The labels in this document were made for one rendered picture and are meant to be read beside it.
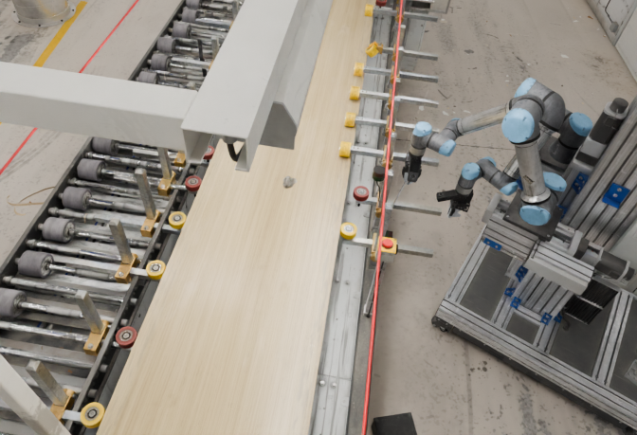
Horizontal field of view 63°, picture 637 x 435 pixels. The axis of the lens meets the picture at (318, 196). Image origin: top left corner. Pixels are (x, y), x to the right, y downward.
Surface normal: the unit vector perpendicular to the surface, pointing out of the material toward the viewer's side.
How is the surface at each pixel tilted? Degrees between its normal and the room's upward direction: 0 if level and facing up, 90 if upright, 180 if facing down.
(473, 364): 0
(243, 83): 0
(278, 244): 0
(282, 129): 90
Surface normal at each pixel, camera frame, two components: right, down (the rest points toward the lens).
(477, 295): 0.07, -0.67
